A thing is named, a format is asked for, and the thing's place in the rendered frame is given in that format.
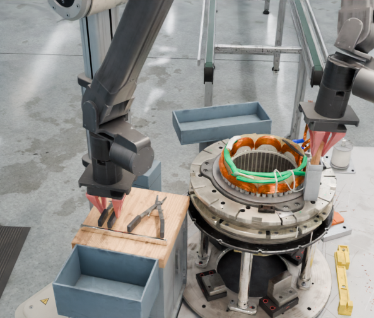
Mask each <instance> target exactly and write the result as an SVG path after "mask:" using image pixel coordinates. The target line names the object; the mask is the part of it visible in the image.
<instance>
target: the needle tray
mask: <svg viewBox="0 0 374 318"><path fill-rule="evenodd" d="M172 123H173V127H174V129H175V132H176V134H177V136H178V139H179V141H180V144H181V145H185V144H195V143H199V152H201V151H202V150H204V149H205V148H207V147H208V146H210V145H212V144H214V143H217V142H218V141H221V142H222V140H224V139H231V138H233V137H234V136H241V135H244V134H255V133H256V134H271V127H272V119H271V118H270V117H269V115H268V113H267V112H266V111H265V109H264V108H263V106H262V105H261V104H260V102H259V101H257V102H246V103H235V104H229V105H218V106H212V107H201V108H194V109H183V110H173V111H172Z"/></svg>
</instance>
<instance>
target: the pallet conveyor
mask: <svg viewBox="0 0 374 318"><path fill-rule="evenodd" d="M244 1H264V11H263V14H265V15H268V14H269V11H268V9H269V4H270V0H244ZM288 4H289V8H290V11H291V15H292V19H293V23H294V26H295V30H296V34H297V37H298V41H299V44H300V47H291V46H282V39H283V28H284V17H285V10H286V0H279V9H278V22H277V28H276V40H275V46H268V45H225V44H215V38H216V13H217V12H218V11H217V10H216V8H217V0H209V6H208V14H207V30H206V47H205V56H204V84H205V92H204V107H212V106H213V82H214V69H215V65H214V56H215V54H243V55H265V56H274V59H273V65H274V66H273V67H272V71H274V74H279V72H278V71H279V63H280V57H281V54H300V63H299V68H298V77H297V82H296V92H295V101H294V107H293V116H292V121H291V131H290V133H289V134H287V135H285V137H284V138H286V139H289V140H291V141H292V140H294V139H295V140H297V139H299V134H300V126H301V117H302V112H300V111H299V110H298V106H299V103H300V102H304V98H305V90H306V85H307V76H308V79H309V81H310V85H311V87H312V88H313V86H314V85H315V86H319V87H320V83H321V81H322V76H323V73H324V69H325V66H324V63H323V60H322V57H321V55H320V51H319V49H318V45H317V42H316V39H315V36H314V34H313V31H312V28H311V25H310V22H309V19H308V16H307V12H306V10H305V7H304V4H303V1H302V0H288ZM305 4H306V6H307V10H308V12H309V15H310V18H311V21H312V24H313V27H314V30H315V33H316V35H317V38H318V42H319V44H320V47H321V49H322V53H323V55H324V59H325V62H326V61H327V57H328V53H327V49H326V48H325V44H324V41H323V39H322V36H321V34H320V30H319V28H318V25H317V22H316V20H315V17H314V14H313V11H312V8H311V6H310V3H309V0H305ZM205 5H206V0H203V7H202V19H201V31H200V38H199V50H198V57H197V66H200V61H201V48H202V34H203V26H204V13H205Z"/></svg>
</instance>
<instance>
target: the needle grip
mask: <svg viewBox="0 0 374 318"><path fill-rule="evenodd" d="M324 144H325V143H324V142H323V141H321V143H320V146H319V148H318V150H317V152H316V154H315V156H313V157H312V159H311V162H310V163H311V165H319V162H320V158H321V155H322V150H323V148H324Z"/></svg>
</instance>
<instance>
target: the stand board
mask: <svg viewBox="0 0 374 318"><path fill-rule="evenodd" d="M131 189H132V190H131V192H130V194H129V195H126V197H125V199H124V203H123V206H122V207H123V210H122V211H121V214H120V216H119V218H118V219H116V221H115V223H114V225H113V226H112V228H108V227H107V222H108V220H109V218H110V216H111V214H112V213H113V211H114V209H112V210H111V211H110V212H109V213H108V216H107V219H106V220H105V222H104V224H103V226H102V227H101V228H107V229H111V230H118V231H122V232H123V233H124V232H128V231H127V226H128V224H129V223H130V222H131V221H132V220H133V219H134V218H135V217H136V216H137V215H140V214H141V213H143V212H144V211H146V210H147V209H148V208H150V207H151V206H152V205H154V204H155V200H156V196H157V195H159V196H158V200H159V201H162V200H163V199H164V198H165V197H166V196H167V199H166V200H165V202H164V203H163V205H161V208H162V209H164V220H165V236H164V239H167V246H164V245H158V244H151V243H147V242H140V241H137V240H130V239H126V238H119V237H113V236H109V235H102V234H98V233H91V232H85V231H81V227H80V229H79V230H78V232H77V234H76V235H75V237H74V238H73V241H72V242H71V245H72V249H73V248H74V246H75V245H76V244H81V245H87V246H91V247H98V248H101V249H108V250H114V251H118V252H125V253H128V254H135V255H139V256H145V257H152V258H155V259H159V268H165V266H166V263H167V261H168V258H169V256H170V253H171V251H172V248H173V245H174V243H175V240H176V238H177V235H178V232H179V230H180V227H181V225H182V222H183V220H184V217H185V214H186V212H187V210H188V207H189V201H190V197H189V196H183V195H178V194H171V193H167V192H159V191H152V190H147V189H140V188H135V187H131ZM100 215H101V214H100V212H99V210H98V209H97V208H96V207H95V206H93V207H92V209H91V211H90V213H89V214H88V216H87V217H86V219H85V221H84V222H83V225H89V226H94V227H99V226H98V219H99V217H100ZM131 233H135V234H140V235H146V236H150V237H157V238H160V217H157V216H150V215H149V216H145V217H144V218H143V219H142V220H141V222H140V223H139V224H138V226H137V227H136V228H135V229H134V230H133V231H132V232H131Z"/></svg>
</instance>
